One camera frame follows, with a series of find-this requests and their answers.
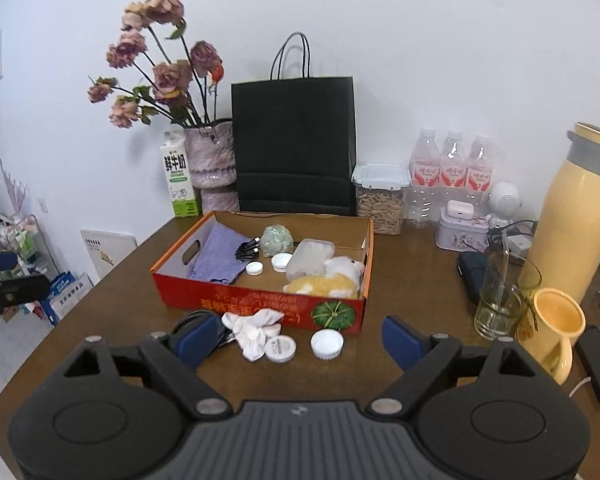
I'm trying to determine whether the purple cloth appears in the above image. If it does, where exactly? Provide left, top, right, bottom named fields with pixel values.
left=187, top=223, right=253, bottom=285

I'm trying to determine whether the yellow cup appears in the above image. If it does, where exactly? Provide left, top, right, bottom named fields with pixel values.
left=517, top=287, right=587, bottom=386

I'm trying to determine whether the black pouch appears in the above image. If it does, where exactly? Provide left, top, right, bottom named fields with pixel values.
left=455, top=250, right=496, bottom=306

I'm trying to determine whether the clear nut storage container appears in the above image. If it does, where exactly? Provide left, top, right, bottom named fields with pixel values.
left=351, top=163, right=412, bottom=236

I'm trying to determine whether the clear drinking glass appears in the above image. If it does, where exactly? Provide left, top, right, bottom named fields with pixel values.
left=474, top=232, right=543, bottom=341

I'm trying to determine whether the white leaning board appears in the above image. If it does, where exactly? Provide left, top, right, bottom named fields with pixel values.
left=80, top=229, right=138, bottom=281

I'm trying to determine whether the purple artificial plant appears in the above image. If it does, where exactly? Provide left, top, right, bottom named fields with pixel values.
left=0, top=159, right=31, bottom=217

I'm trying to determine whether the red cardboard box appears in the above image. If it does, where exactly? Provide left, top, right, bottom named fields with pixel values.
left=150, top=210, right=375, bottom=336

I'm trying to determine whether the black usb cable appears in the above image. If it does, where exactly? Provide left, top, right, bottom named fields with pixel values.
left=235, top=236, right=263, bottom=263

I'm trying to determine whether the yellow thermos jug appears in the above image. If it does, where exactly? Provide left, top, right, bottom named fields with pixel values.
left=522, top=121, right=600, bottom=291

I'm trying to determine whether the black looped cord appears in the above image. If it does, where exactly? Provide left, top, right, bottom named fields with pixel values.
left=170, top=310, right=236, bottom=350

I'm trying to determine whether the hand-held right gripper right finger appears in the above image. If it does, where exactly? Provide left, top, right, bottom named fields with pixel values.
left=364, top=315, right=548, bottom=417

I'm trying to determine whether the black flat device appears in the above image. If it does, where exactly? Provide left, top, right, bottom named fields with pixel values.
left=575, top=325, right=600, bottom=405

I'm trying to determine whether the white power adapter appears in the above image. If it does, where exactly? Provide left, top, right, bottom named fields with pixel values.
left=502, top=232, right=533, bottom=261

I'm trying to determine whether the white plush toy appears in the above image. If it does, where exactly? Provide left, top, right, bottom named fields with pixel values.
left=324, top=256, right=367, bottom=291

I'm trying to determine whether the white green milk carton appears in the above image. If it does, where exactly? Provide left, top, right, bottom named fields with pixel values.
left=160, top=131, right=202, bottom=219

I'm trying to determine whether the pink marbled vase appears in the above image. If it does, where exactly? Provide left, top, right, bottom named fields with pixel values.
left=183, top=119, right=241, bottom=213

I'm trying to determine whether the floral tin box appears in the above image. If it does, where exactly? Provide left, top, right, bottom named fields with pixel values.
left=435, top=211, right=490, bottom=252

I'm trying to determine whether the red label water bottle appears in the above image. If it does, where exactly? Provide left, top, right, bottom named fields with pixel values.
left=466, top=134, right=496, bottom=198
left=439, top=131, right=468, bottom=201
left=409, top=128, right=442, bottom=228

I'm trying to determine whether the black paper bag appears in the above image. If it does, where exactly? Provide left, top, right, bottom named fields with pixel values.
left=231, top=32, right=357, bottom=217

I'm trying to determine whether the wire storage rack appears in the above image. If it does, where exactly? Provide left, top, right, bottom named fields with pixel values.
left=0, top=205, right=56, bottom=286

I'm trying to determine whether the clear plastic container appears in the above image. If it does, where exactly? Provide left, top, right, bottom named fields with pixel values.
left=285, top=238, right=337, bottom=282

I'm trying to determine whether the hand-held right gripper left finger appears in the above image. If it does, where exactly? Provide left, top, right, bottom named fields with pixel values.
left=62, top=314, right=232, bottom=420

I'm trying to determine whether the dried pink rose bouquet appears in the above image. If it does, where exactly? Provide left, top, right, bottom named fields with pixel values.
left=87, top=0, right=226, bottom=130

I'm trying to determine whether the blue white box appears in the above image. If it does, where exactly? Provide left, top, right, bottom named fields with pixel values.
left=40, top=271, right=93, bottom=323

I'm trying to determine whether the white cloth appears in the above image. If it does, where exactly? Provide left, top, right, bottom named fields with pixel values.
left=221, top=309, right=286, bottom=362

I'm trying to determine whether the white robot figurine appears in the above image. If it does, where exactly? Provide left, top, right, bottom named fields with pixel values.
left=485, top=180, right=522, bottom=231

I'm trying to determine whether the yellow plush toy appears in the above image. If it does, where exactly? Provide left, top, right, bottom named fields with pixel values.
left=282, top=273, right=361, bottom=301

